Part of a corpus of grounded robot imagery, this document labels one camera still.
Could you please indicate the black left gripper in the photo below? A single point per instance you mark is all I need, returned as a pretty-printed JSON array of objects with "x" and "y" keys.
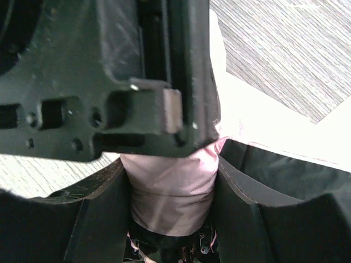
[{"x": 79, "y": 78}]

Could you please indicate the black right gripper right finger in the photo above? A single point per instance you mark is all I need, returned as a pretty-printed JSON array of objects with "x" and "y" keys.
[{"x": 258, "y": 224}]

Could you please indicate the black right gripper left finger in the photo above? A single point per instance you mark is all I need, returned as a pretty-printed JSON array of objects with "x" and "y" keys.
[{"x": 84, "y": 222}]

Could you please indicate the pink and black umbrella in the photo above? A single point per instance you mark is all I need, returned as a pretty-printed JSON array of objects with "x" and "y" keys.
[{"x": 171, "y": 197}]

